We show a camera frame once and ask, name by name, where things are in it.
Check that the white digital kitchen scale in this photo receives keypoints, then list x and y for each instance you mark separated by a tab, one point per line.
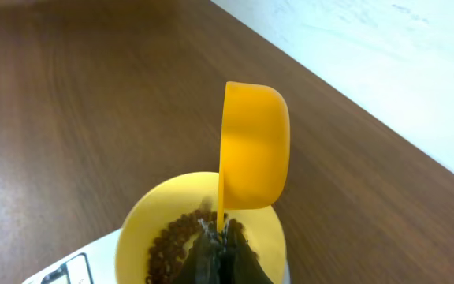
94	263

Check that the red beans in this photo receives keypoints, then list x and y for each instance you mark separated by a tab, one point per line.
172	246

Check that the orange measuring scoop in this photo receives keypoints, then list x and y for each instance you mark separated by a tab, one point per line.
254	147

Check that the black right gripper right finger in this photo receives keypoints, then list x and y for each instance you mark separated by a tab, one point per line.
239	264

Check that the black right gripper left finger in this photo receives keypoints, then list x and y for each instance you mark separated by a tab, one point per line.
202	263

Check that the yellow plastic bowl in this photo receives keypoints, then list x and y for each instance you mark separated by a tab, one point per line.
183	194

